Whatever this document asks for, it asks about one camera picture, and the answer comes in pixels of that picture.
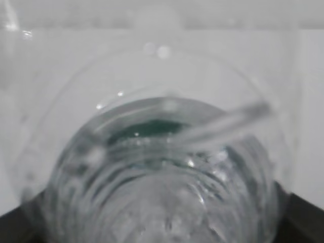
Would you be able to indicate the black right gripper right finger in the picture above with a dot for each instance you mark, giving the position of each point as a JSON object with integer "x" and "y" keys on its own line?
{"x": 302, "y": 220}

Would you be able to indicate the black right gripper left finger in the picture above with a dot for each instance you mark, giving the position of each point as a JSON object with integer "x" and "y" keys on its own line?
{"x": 25, "y": 223}

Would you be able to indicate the clear water bottle green label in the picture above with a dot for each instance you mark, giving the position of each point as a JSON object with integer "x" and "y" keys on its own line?
{"x": 150, "y": 121}

